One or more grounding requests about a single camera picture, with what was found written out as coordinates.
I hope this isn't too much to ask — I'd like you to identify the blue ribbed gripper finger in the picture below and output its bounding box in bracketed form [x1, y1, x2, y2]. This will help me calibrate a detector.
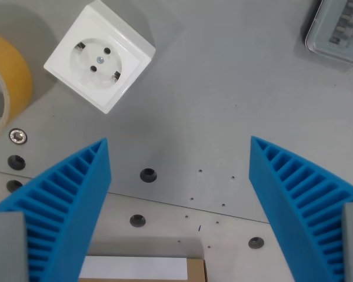
[248, 135, 353, 282]
[0, 137, 111, 282]

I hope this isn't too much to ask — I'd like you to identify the silver hex screw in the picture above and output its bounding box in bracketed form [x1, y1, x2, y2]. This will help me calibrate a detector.
[9, 128, 28, 145]

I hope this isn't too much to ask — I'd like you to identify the brown cardboard box white label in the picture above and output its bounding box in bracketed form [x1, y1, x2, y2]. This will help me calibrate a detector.
[78, 256, 209, 282]

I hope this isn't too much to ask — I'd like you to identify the yellow tape roll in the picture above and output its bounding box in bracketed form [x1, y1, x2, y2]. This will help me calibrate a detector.
[0, 32, 34, 139]

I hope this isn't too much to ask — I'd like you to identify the clear plastic parts box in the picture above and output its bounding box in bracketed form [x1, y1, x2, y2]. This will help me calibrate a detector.
[305, 0, 353, 68]

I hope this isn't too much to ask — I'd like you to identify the white wall socket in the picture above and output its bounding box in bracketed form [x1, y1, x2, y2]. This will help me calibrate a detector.
[43, 0, 156, 115]

